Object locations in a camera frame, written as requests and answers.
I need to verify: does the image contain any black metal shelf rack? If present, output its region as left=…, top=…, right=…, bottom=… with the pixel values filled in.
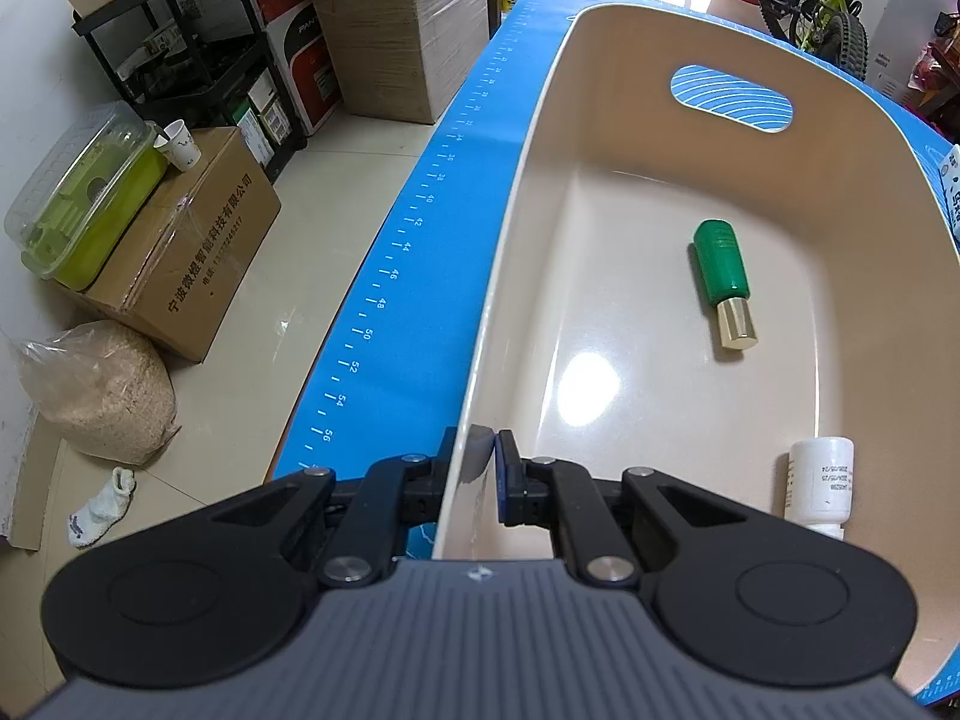
left=73, top=0, right=308, bottom=185

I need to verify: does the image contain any brown printed cardboard box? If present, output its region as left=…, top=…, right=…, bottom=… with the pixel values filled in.
left=79, top=126, right=282, bottom=365

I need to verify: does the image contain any green bottle with gold cap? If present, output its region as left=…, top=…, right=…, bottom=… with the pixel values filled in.
left=690, top=219, right=760, bottom=352

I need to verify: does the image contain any white plastic bottle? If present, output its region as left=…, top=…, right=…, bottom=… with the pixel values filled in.
left=784, top=436, right=856, bottom=541

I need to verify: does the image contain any flat cardboard sheet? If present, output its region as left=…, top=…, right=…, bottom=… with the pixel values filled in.
left=7, top=405, right=65, bottom=552

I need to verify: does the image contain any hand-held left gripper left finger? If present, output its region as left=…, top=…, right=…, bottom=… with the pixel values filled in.
left=206, top=426, right=460, bottom=590

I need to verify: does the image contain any blue silicone mat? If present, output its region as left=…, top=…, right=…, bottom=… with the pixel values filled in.
left=264, top=0, right=960, bottom=706

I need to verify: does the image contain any green container with clear lid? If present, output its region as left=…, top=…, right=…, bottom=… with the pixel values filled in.
left=4, top=101, right=170, bottom=292

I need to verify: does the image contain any plastic-wrapped cardboard box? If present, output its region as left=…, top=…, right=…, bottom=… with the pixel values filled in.
left=311, top=0, right=490, bottom=125

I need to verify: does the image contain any green and black bicycle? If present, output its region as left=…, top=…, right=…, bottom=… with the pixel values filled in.
left=754, top=0, right=912, bottom=80

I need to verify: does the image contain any white paper cup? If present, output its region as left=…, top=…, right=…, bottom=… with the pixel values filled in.
left=154, top=118, right=202, bottom=172

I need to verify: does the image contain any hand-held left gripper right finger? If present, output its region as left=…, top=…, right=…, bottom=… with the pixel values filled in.
left=495, top=429, right=751, bottom=588

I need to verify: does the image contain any white sock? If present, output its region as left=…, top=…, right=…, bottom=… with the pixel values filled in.
left=66, top=466, right=137, bottom=548

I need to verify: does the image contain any small white green box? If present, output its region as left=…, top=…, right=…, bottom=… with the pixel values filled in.
left=236, top=105, right=275, bottom=166

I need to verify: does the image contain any red and white appliance box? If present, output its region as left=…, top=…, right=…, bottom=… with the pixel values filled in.
left=262, top=0, right=342, bottom=137

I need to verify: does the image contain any beige plastic bin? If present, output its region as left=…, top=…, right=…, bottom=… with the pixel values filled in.
left=431, top=4, right=960, bottom=698

